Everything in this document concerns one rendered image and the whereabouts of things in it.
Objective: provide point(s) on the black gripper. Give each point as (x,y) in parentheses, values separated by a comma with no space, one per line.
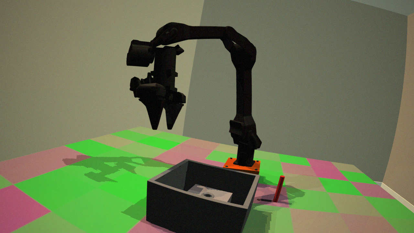
(161,94)

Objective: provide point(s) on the red peg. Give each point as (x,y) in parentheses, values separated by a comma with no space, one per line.
(278,190)

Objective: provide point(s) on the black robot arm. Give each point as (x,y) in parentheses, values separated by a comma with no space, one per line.
(243,56)

